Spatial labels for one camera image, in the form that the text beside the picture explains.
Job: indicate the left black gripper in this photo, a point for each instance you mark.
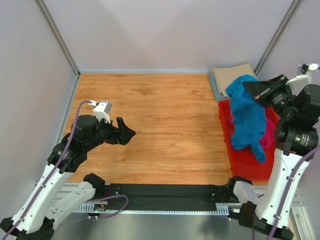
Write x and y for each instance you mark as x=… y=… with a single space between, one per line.
x=117 y=134

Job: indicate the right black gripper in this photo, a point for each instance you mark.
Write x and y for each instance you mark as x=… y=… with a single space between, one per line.
x=265 y=90

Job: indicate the blue t-shirt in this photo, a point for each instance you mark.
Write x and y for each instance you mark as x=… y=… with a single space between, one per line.
x=249 y=118

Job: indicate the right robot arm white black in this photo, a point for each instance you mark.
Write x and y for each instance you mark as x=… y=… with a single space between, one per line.
x=296 y=141

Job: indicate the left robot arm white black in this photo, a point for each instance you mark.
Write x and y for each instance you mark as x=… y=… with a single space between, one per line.
x=57 y=165

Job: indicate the grey-blue folded t-shirt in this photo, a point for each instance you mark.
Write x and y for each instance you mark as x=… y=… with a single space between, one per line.
x=218 y=94

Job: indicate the beige folded t-shirt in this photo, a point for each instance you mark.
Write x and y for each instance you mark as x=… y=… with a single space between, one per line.
x=224 y=76

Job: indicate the pink t-shirt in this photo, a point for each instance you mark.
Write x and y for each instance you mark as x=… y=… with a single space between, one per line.
x=268 y=135

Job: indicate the red plastic bin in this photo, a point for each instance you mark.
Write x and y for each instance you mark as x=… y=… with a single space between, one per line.
x=243 y=163

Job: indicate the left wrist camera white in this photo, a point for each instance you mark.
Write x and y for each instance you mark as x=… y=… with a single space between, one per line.
x=101 y=110

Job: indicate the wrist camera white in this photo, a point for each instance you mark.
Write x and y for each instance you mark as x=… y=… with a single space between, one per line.
x=101 y=110
x=304 y=77

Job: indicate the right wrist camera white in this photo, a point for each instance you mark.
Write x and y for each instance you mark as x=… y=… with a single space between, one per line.
x=304 y=77

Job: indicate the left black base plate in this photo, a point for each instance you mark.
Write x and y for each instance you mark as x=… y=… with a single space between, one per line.
x=107 y=190

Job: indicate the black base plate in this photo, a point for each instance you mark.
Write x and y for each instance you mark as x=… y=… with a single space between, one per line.
x=221 y=194
x=107 y=190

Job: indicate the right aluminium corner post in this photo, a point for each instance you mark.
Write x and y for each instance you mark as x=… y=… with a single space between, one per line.
x=292 y=9

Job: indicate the aluminium corner post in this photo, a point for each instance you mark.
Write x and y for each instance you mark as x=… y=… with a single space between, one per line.
x=57 y=35
x=292 y=9

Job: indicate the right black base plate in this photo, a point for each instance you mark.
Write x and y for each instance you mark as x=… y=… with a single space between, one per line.
x=221 y=194

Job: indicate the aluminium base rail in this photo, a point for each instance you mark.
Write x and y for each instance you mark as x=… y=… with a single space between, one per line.
x=266 y=214

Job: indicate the left aluminium corner post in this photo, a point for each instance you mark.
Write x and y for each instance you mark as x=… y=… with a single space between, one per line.
x=57 y=35

